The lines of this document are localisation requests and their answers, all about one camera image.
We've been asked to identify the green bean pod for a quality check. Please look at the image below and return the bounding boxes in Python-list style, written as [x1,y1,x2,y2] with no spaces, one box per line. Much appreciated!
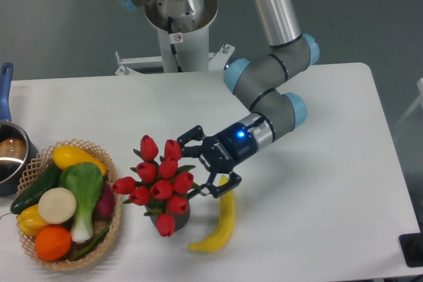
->
[69,227,109,262]

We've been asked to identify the blue handled saucepan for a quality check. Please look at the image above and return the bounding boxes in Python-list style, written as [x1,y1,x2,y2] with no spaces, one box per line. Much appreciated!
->
[1,62,38,197]

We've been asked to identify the yellow bell pepper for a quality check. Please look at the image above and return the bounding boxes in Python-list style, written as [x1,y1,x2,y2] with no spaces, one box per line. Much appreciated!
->
[17,204,49,236]

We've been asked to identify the dark green cucumber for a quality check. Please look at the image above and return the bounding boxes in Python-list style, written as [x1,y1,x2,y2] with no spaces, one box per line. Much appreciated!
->
[10,163,62,215]

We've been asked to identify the purple red onion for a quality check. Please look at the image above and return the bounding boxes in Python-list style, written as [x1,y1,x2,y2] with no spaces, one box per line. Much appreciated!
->
[95,182,115,217]

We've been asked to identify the red tulip bouquet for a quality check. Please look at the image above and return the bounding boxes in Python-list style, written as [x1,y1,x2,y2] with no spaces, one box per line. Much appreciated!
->
[112,134,202,238]

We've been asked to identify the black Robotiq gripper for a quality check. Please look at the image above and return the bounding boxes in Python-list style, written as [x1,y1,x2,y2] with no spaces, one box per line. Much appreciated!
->
[176,123,255,198]

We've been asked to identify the yellow banana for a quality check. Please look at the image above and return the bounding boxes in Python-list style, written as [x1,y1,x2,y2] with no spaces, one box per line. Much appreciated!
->
[188,190,236,253]

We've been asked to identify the yellow squash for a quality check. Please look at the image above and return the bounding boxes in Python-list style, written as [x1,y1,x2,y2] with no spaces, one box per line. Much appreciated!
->
[52,145,107,176]

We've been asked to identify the dark grey ribbed vase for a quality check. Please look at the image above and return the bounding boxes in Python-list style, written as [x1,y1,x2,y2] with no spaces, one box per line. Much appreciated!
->
[144,193,190,236]

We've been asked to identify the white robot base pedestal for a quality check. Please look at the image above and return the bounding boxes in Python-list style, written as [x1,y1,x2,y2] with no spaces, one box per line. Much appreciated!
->
[115,22,235,75]

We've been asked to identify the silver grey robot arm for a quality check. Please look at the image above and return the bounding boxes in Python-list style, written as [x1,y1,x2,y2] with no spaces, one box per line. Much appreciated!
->
[118,0,320,197]

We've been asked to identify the black device at edge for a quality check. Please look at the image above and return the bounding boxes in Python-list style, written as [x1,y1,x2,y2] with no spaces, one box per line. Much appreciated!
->
[399,232,422,267]

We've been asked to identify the woven wicker basket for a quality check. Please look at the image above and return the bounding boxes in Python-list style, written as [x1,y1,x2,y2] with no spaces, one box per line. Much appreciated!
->
[17,139,122,271]

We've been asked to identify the cream round radish slice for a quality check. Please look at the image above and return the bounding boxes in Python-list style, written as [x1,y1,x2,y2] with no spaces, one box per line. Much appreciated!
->
[38,188,77,225]

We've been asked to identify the orange fruit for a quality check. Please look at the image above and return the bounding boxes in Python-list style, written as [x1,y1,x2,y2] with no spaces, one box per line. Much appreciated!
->
[35,225,72,262]

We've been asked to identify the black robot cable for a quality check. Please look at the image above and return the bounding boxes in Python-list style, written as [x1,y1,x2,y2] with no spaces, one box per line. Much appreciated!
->
[167,17,183,73]

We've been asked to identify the green bok choy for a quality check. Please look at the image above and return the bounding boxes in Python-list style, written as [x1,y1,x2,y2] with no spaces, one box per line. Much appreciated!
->
[59,162,103,244]

